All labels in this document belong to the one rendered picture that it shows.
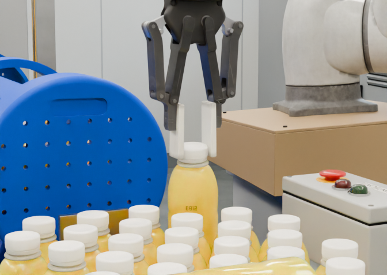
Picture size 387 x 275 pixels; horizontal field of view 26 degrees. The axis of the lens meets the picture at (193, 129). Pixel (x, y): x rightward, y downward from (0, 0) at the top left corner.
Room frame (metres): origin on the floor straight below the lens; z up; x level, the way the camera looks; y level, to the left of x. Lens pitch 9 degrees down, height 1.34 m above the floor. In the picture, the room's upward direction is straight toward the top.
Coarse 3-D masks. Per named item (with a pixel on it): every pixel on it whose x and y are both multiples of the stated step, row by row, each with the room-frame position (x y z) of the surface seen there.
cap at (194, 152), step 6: (186, 144) 1.07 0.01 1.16; (192, 144) 1.07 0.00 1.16; (198, 144) 1.07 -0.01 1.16; (204, 144) 1.07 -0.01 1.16; (186, 150) 1.05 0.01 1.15; (192, 150) 1.04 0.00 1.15; (198, 150) 1.04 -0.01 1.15; (204, 150) 1.05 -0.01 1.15; (186, 156) 1.05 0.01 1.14; (192, 156) 1.04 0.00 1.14; (198, 156) 1.05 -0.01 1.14; (204, 156) 1.05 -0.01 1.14; (186, 162) 1.05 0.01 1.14; (192, 162) 1.05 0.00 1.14; (198, 162) 1.05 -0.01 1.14
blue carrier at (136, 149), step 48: (0, 96) 1.23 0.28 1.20; (48, 96) 1.17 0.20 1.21; (96, 96) 1.20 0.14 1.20; (0, 144) 1.14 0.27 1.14; (48, 144) 1.17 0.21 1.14; (96, 144) 1.20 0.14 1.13; (144, 144) 1.23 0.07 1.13; (0, 192) 1.14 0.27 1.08; (48, 192) 1.17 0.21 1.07; (96, 192) 1.20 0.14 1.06; (144, 192) 1.23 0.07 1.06
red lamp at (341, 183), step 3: (336, 180) 1.06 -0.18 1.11; (339, 180) 1.06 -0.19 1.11; (342, 180) 1.05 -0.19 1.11; (345, 180) 1.05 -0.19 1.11; (348, 180) 1.06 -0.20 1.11; (336, 183) 1.06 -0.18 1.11; (339, 183) 1.05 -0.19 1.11; (342, 183) 1.05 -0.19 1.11; (345, 183) 1.05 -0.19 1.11; (348, 183) 1.05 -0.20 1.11; (336, 186) 1.05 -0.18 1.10; (339, 186) 1.05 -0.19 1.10; (342, 186) 1.05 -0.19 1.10; (345, 186) 1.05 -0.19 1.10; (348, 186) 1.05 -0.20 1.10
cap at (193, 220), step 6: (174, 216) 1.00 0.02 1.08; (180, 216) 1.00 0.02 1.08; (186, 216) 1.00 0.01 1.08; (192, 216) 1.00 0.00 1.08; (198, 216) 1.00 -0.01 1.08; (174, 222) 0.98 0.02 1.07; (180, 222) 0.98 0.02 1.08; (186, 222) 0.98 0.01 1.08; (192, 222) 0.98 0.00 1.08; (198, 222) 0.98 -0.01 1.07; (198, 228) 0.98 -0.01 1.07
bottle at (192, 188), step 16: (176, 176) 1.05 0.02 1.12; (192, 176) 1.04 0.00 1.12; (208, 176) 1.05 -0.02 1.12; (176, 192) 1.04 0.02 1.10; (192, 192) 1.04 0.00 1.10; (208, 192) 1.04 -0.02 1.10; (176, 208) 1.05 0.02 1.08; (192, 208) 1.04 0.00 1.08; (208, 208) 1.05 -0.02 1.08; (208, 224) 1.05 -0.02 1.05; (208, 240) 1.05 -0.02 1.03
